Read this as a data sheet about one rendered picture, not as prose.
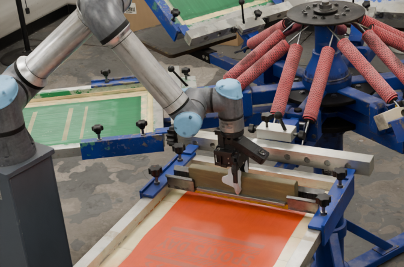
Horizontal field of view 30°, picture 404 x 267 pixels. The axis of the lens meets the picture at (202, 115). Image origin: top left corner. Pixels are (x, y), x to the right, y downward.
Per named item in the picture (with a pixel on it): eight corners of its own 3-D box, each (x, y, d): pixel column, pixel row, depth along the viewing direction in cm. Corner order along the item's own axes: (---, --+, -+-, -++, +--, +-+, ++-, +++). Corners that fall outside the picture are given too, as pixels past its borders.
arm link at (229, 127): (247, 112, 226) (236, 124, 220) (248, 125, 228) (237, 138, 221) (225, 109, 229) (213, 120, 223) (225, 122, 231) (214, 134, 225)
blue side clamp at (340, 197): (324, 246, 214) (324, 225, 211) (308, 243, 216) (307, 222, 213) (354, 193, 238) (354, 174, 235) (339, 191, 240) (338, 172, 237)
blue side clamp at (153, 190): (155, 212, 238) (153, 193, 235) (141, 209, 240) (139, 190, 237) (197, 167, 262) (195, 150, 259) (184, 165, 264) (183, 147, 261)
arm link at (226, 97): (214, 77, 224) (243, 76, 223) (217, 110, 229) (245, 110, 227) (210, 87, 217) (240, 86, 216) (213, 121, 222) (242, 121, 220)
